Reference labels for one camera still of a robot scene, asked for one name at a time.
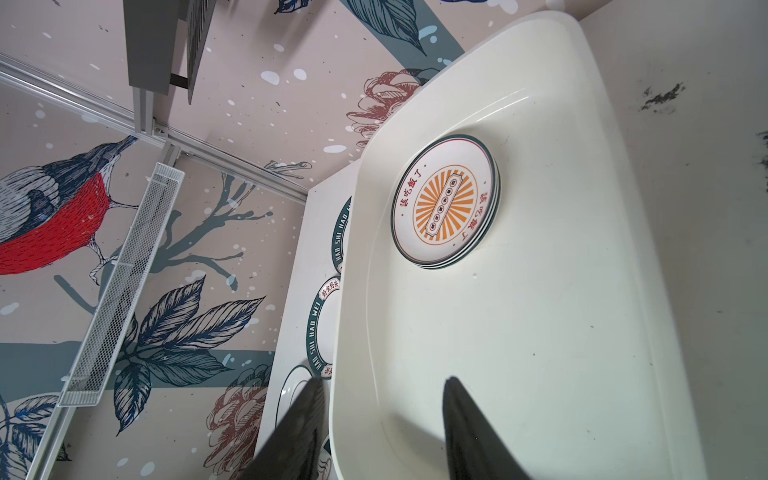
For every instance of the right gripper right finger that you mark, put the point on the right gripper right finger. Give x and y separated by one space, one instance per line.
473 448

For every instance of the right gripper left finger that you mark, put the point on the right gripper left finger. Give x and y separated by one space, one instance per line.
292 451

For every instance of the orange sunburst plate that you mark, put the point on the orange sunburst plate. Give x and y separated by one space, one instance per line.
445 202

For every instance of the white plastic bin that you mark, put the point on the white plastic bin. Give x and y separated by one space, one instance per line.
557 324

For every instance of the white plate black cloud emblem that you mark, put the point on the white plate black cloud emblem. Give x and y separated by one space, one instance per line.
292 386

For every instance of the green ring plate mid left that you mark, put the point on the green ring plate mid left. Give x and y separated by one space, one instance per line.
321 325

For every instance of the green ring plate back left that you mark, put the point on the green ring plate back left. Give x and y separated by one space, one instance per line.
338 236

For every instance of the white mesh wall basket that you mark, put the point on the white mesh wall basket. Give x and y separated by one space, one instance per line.
98 352

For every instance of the horizontal aluminium frame bar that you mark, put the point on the horizontal aluminium frame bar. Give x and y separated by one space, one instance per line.
43 85

